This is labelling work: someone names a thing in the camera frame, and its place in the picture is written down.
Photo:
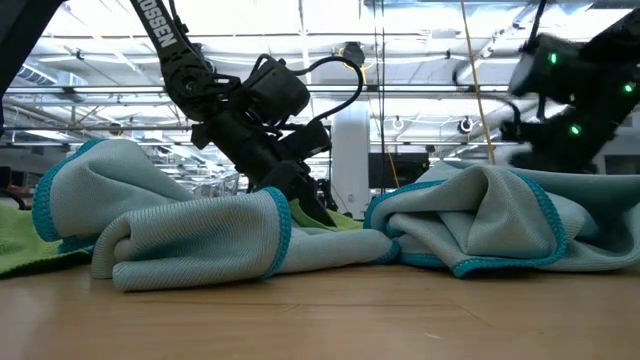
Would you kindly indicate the black monitor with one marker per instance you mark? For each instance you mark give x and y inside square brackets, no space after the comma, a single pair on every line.
[410,170]

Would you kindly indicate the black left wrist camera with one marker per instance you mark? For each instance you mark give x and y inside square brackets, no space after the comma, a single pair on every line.
[312,140]

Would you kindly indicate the blue microfiber towel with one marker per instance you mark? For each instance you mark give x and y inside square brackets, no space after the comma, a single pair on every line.
[500,220]
[200,240]

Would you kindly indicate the white round pillar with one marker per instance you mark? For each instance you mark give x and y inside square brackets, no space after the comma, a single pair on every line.
[350,165]

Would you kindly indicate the clear plastic bin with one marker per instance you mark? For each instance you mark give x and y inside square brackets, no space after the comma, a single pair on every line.
[220,187]

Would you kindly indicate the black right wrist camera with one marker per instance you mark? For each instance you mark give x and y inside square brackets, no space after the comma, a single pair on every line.
[514,130]

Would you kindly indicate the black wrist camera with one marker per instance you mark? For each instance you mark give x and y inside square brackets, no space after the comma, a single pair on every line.
[312,140]
[514,130]

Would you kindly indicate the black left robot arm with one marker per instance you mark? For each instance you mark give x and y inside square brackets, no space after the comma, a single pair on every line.
[160,30]

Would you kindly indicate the green microfiber towel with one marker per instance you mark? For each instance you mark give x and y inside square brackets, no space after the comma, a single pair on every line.
[345,220]
[20,240]

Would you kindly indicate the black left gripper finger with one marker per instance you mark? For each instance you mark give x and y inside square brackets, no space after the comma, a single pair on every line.
[300,190]

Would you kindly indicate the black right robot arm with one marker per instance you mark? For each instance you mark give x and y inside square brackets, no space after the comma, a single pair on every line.
[615,50]

